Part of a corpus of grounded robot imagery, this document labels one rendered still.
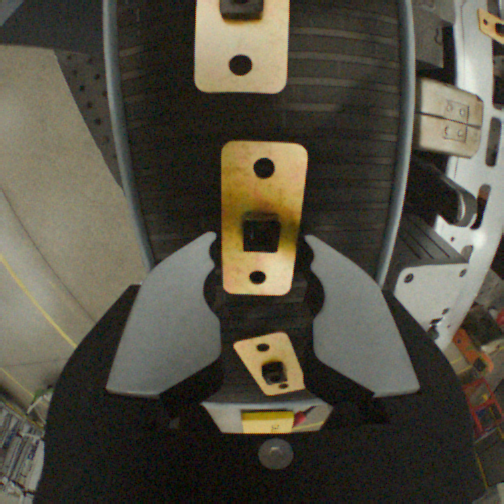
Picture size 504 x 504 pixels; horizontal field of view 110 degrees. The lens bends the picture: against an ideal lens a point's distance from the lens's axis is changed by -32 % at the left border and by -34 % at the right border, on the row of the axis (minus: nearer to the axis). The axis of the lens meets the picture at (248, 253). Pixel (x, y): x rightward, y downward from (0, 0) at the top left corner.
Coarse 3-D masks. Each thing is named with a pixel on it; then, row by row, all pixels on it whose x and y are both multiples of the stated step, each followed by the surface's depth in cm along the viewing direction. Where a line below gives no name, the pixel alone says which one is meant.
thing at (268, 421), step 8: (248, 416) 26; (256, 416) 26; (264, 416) 26; (272, 416) 26; (280, 416) 26; (288, 416) 26; (248, 424) 26; (256, 424) 26; (264, 424) 26; (272, 424) 26; (280, 424) 26; (288, 424) 26; (248, 432) 28; (256, 432) 28; (264, 432) 28; (272, 432) 28; (280, 432) 28
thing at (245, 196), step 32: (224, 160) 11; (288, 160) 11; (224, 192) 12; (256, 192) 12; (288, 192) 12; (224, 224) 13; (256, 224) 12; (288, 224) 13; (224, 256) 14; (256, 256) 14; (288, 256) 14; (224, 288) 15; (256, 288) 15; (288, 288) 15
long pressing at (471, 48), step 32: (480, 0) 12; (448, 32) 17; (480, 32) 15; (448, 64) 20; (480, 64) 18; (480, 128) 22; (448, 160) 25; (480, 160) 25; (480, 224) 30; (480, 256) 33; (448, 320) 40
